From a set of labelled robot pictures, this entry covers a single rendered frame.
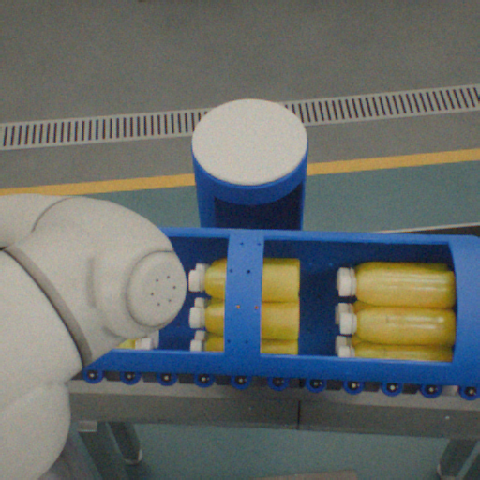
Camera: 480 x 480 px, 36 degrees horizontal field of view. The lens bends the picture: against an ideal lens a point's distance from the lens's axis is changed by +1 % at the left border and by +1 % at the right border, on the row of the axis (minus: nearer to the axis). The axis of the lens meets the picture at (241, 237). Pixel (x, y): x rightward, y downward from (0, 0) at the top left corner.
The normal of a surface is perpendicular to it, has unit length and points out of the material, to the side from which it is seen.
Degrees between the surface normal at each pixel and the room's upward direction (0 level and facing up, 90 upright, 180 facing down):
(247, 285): 19
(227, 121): 0
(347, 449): 0
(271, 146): 0
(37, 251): 14
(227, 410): 70
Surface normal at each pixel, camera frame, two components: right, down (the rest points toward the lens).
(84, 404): -0.06, 0.56
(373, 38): -0.03, -0.59
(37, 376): 0.69, 0.37
